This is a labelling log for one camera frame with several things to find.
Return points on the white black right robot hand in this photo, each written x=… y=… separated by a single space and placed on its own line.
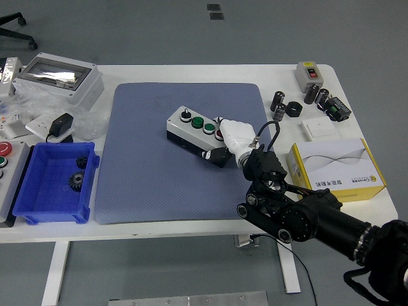
x=237 y=134

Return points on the grey four-button control box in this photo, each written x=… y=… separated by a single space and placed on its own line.
x=181 y=127

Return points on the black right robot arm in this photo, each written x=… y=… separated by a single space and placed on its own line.
x=318 y=220

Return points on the black cylindrical capacitor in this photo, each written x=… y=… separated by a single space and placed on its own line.
x=279 y=112
x=277 y=101
x=322 y=98
x=311 y=94

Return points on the black hex nut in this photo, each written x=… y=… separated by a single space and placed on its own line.
x=290 y=112

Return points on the black green terminal module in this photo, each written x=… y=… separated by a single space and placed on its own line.
x=338 y=110

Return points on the yellow white cardboard box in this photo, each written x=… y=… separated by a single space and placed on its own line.
x=338 y=159

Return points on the blue-grey table mat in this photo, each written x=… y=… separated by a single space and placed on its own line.
x=143 y=178

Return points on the dark floor plate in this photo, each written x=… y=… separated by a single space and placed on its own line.
x=213 y=7
x=216 y=16

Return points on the white table leg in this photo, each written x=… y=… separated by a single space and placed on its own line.
x=290 y=271
x=55 y=271

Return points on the clear plastic bag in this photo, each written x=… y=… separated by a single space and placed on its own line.
x=89 y=122

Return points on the small black gear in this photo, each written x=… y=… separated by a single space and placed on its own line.
x=82 y=162

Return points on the large black gear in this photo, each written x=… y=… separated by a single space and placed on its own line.
x=76 y=181

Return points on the grey metal plate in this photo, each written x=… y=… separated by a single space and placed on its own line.
x=191 y=299

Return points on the black power adapter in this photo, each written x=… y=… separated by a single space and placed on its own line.
x=62 y=124

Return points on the blue plastic bin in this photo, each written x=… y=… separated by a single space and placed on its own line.
x=48 y=204

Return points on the small white box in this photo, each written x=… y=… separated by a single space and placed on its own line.
x=12 y=127

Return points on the grey emergency-stop control station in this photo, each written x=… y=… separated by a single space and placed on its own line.
x=12 y=178

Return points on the white electrical device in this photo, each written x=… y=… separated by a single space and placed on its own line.
x=9 y=79

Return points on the black office chair base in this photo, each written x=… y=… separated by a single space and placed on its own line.
x=16 y=34

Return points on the white wall switch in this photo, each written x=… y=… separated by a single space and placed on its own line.
x=320 y=127

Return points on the grey red-black switch box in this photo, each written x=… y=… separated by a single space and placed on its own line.
x=303 y=76

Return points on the white under-table bracket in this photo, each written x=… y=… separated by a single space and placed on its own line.
x=242 y=240

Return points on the grey enclosure with clear lid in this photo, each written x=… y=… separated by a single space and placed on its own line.
x=86 y=89

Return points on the white wall socket plate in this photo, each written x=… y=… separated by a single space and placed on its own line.
x=36 y=126

